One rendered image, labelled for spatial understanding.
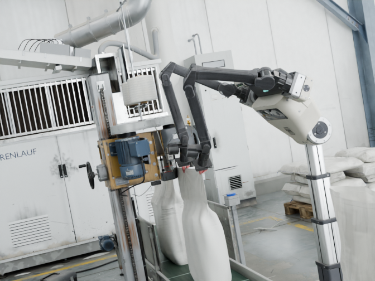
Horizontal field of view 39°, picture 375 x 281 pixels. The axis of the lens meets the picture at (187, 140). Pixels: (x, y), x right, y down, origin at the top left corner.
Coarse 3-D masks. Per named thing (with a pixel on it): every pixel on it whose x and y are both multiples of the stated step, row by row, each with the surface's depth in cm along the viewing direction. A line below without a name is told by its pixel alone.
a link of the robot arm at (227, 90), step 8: (168, 64) 312; (176, 64) 308; (160, 72) 312; (168, 72) 307; (176, 72) 309; (184, 72) 310; (200, 80) 313; (208, 80) 314; (216, 88) 315; (224, 88) 314; (232, 88) 314
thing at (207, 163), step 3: (195, 159) 298; (198, 159) 294; (192, 162) 298; (195, 162) 297; (198, 162) 295; (201, 162) 293; (204, 162) 293; (207, 162) 294; (210, 162) 298; (195, 165) 295; (198, 165) 296; (201, 165) 294; (204, 165) 295; (207, 165) 296; (210, 165) 297; (195, 168) 294; (198, 168) 294
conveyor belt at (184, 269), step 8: (160, 256) 401; (168, 264) 376; (168, 272) 357; (176, 272) 354; (184, 272) 351; (232, 272) 333; (176, 280) 336; (184, 280) 333; (192, 280) 331; (232, 280) 318; (240, 280) 315; (248, 280) 313
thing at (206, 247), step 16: (192, 176) 318; (192, 192) 323; (192, 208) 318; (208, 208) 303; (192, 224) 306; (208, 224) 299; (192, 240) 310; (208, 240) 297; (224, 240) 302; (192, 256) 315; (208, 256) 298; (224, 256) 301; (192, 272) 321; (208, 272) 299; (224, 272) 300
